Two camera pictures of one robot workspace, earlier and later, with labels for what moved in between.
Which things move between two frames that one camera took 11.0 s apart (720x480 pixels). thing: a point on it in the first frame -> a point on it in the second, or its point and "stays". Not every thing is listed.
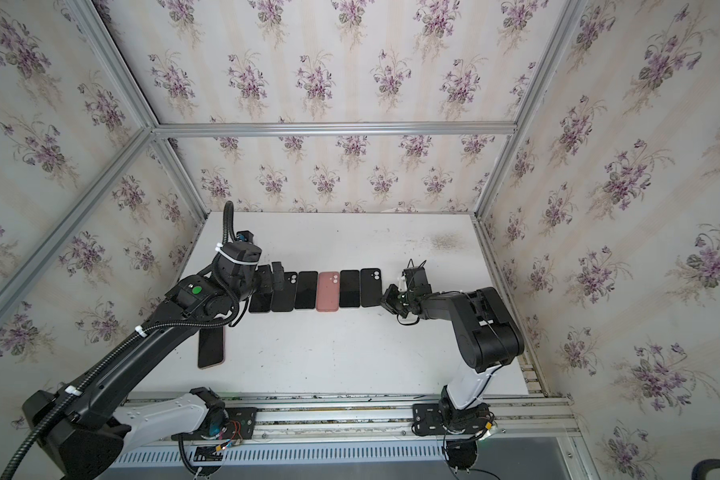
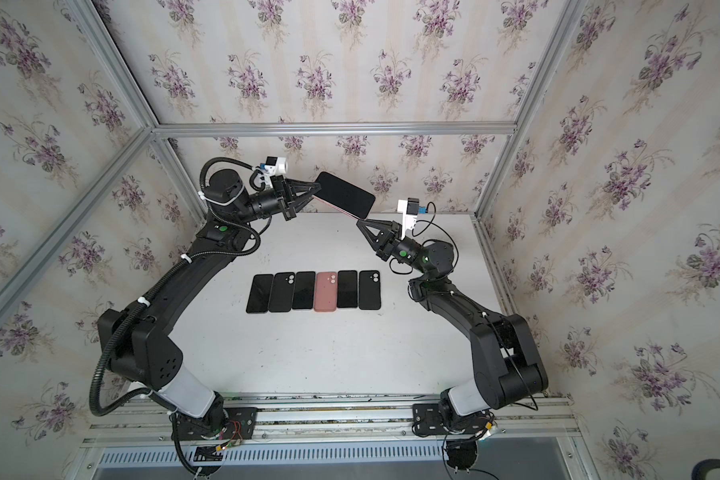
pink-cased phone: x=306 y=290 stays
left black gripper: x=276 y=279 -> x=285 y=197
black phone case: x=285 y=300 stays
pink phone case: x=328 y=297 stays
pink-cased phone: x=211 y=347 -> x=344 y=195
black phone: x=349 y=288 stays
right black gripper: x=400 y=300 -> x=384 y=238
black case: x=370 y=287 stays
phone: x=261 y=302 stays
